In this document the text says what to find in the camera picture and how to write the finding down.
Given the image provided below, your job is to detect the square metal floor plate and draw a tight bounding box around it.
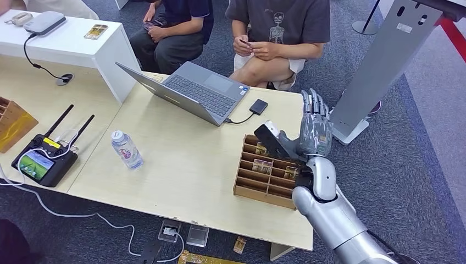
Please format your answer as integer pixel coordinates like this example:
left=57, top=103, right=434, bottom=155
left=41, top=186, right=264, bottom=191
left=186, top=224, right=210, bottom=249

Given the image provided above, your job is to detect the seated person's left hand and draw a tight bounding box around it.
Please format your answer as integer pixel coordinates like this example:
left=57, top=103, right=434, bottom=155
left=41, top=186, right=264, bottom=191
left=249, top=41, right=282, bottom=62

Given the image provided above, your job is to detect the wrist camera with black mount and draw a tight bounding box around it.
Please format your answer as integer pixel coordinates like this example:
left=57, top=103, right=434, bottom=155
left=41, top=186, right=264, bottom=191
left=253, top=120, right=294, bottom=160

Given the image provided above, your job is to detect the black remote controller with antennas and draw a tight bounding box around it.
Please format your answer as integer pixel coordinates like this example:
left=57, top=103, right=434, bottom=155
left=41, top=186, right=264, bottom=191
left=11, top=104, right=96, bottom=188

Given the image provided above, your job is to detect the gold sheet on floor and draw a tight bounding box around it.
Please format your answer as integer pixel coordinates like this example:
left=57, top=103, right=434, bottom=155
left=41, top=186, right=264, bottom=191
left=177, top=250, right=245, bottom=264

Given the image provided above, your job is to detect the black device cable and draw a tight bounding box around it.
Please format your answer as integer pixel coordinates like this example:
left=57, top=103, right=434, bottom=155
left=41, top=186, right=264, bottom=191
left=23, top=33, right=73, bottom=81

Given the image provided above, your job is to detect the dark-outfit person's right hand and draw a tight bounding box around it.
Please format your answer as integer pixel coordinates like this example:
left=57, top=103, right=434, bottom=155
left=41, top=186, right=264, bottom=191
left=143, top=3, right=157, bottom=25

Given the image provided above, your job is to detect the dark beam above stand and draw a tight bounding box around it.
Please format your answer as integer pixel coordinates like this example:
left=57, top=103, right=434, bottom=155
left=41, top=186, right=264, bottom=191
left=411, top=0, right=466, bottom=23

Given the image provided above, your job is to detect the black pole with round base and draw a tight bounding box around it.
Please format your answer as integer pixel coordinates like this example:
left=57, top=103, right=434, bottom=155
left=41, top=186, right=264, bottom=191
left=351, top=0, right=381, bottom=36

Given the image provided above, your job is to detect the person in pale outfit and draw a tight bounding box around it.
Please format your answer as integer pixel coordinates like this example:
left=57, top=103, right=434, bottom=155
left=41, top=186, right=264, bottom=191
left=0, top=0, right=99, bottom=21

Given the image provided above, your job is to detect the printed card on shelf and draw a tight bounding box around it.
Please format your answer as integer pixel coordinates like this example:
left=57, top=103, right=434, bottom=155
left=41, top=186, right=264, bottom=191
left=84, top=24, right=109, bottom=40

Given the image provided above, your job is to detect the person in skeleton print shirt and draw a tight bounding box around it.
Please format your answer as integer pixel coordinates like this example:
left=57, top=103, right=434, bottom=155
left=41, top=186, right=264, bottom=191
left=225, top=0, right=331, bottom=92

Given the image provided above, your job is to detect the small beige device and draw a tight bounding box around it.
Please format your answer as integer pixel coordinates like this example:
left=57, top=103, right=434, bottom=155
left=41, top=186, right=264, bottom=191
left=5, top=12, right=34, bottom=28

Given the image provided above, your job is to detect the person in dark outfit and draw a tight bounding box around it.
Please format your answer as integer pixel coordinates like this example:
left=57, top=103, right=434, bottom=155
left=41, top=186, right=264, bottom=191
left=129, top=0, right=214, bottom=75

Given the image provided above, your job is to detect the black object on floor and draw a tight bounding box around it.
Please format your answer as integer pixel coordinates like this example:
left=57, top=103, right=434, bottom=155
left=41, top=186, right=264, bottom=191
left=136, top=242, right=161, bottom=264

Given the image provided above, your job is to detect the printed card on floor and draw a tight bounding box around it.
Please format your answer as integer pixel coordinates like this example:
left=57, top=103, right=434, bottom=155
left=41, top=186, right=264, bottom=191
left=232, top=236, right=247, bottom=255

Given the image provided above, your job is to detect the red strip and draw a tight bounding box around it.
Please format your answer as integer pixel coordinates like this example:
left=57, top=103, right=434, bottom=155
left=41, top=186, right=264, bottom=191
left=435, top=16, right=466, bottom=65

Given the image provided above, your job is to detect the clear plastic water bottle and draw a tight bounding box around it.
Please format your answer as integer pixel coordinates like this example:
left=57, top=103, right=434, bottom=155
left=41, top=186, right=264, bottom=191
left=110, top=130, right=145, bottom=171

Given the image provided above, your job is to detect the white desk riser shelf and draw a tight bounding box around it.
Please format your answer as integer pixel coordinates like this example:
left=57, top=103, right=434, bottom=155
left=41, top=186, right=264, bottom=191
left=0, top=9, right=142, bottom=105

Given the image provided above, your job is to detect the dark-outfit person's left hand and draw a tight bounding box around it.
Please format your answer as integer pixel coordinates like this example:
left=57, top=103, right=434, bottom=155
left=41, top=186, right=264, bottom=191
left=148, top=26, right=168, bottom=44

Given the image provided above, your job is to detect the grey rounded flat device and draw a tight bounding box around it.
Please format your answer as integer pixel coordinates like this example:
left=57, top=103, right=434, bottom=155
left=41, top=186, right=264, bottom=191
left=24, top=10, right=68, bottom=37

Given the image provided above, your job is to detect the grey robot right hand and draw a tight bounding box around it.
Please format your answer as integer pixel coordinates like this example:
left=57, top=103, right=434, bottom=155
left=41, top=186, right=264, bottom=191
left=278, top=88, right=334, bottom=163

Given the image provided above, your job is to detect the round desk cable grommet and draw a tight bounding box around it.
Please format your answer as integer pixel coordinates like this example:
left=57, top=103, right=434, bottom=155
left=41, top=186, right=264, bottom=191
left=56, top=73, right=74, bottom=87

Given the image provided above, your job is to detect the black external drive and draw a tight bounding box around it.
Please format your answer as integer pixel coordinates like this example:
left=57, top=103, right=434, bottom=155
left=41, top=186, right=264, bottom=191
left=249, top=99, right=269, bottom=116

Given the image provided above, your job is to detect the long white cable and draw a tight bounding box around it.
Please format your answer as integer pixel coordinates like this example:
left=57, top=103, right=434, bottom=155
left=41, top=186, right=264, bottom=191
left=0, top=128, right=185, bottom=264

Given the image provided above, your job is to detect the leaning grey metal stand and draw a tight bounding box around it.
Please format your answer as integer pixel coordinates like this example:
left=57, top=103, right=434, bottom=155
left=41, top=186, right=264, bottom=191
left=329, top=0, right=443, bottom=146

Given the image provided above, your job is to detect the grey open laptop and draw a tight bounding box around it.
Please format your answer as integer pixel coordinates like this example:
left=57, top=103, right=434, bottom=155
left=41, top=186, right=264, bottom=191
left=115, top=61, right=251, bottom=127

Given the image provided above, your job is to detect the wooden slotted card holder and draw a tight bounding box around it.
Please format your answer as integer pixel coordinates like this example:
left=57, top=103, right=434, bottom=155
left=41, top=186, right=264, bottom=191
left=233, top=134, right=307, bottom=211

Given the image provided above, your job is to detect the wooden box with gold sheet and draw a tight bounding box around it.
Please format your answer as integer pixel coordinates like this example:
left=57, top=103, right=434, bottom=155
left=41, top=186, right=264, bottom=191
left=0, top=96, right=40, bottom=154

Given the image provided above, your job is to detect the black drive cable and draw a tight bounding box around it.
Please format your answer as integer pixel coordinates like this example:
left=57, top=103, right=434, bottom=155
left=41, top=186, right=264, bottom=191
left=224, top=112, right=256, bottom=125

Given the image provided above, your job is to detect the seated person's right hand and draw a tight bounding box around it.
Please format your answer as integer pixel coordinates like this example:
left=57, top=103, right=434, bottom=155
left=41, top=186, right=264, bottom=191
left=232, top=35, right=254, bottom=57

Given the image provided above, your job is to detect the floor socket box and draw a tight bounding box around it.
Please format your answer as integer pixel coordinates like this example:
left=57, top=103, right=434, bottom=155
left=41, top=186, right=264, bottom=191
left=157, top=219, right=182, bottom=244

